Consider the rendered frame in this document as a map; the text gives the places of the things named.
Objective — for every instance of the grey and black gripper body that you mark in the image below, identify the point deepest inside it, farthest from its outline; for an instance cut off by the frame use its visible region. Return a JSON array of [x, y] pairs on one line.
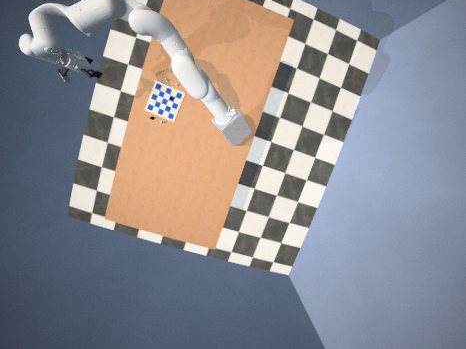
[[78, 59]]

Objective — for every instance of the blue and cream chessboard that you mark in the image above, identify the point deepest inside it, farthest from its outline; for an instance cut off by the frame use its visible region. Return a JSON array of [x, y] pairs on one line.
[[159, 102]]

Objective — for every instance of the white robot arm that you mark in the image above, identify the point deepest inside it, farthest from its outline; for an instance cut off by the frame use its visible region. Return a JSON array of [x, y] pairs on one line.
[[89, 15]]

